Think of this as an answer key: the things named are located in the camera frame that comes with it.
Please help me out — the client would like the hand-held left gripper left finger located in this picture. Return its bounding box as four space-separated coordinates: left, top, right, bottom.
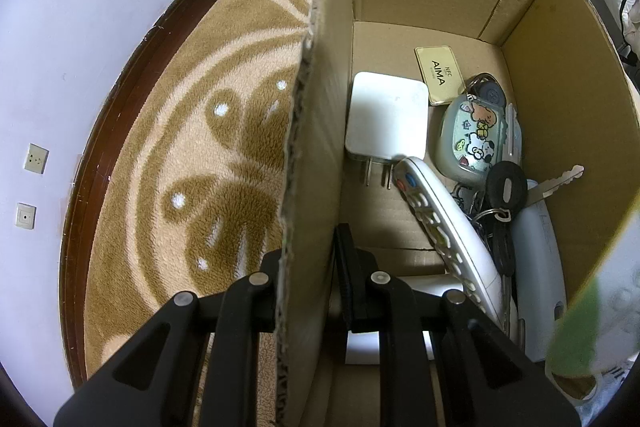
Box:
52 249 283 427

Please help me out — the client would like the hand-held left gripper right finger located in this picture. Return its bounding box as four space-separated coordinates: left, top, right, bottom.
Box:
334 223 581 427

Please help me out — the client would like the white rectangular box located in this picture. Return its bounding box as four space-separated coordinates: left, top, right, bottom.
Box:
330 274 468 365

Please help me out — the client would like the white remote control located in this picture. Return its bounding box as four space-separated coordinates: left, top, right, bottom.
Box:
392 157 506 328

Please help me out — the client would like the white charger plug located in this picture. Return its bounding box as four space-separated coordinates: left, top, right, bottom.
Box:
345 71 430 188

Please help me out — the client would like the black head key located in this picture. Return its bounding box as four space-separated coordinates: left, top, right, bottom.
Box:
486 161 528 212

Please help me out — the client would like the white plastic device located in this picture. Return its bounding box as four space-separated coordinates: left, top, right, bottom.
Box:
510 179 571 363

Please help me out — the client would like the cartoon sticker keychain case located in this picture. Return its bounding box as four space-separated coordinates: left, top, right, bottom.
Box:
434 94 511 182

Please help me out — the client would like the silver key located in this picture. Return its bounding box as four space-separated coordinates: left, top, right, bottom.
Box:
525 164 585 204

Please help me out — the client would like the gold AIMA card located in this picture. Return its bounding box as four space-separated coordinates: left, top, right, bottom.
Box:
414 45 468 106

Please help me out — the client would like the green and white blurred object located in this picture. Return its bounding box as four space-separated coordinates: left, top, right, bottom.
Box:
545 207 640 403

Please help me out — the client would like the round grey key fob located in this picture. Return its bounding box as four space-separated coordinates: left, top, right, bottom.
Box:
467 73 506 102

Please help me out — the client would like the brown cardboard box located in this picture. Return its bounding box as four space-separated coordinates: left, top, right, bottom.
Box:
274 0 640 427

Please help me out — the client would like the brown patterned fleece blanket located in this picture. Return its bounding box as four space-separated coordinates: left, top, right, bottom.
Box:
82 0 333 427

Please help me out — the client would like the beige wall socket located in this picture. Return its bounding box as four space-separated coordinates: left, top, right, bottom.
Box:
23 144 50 174
15 203 37 231

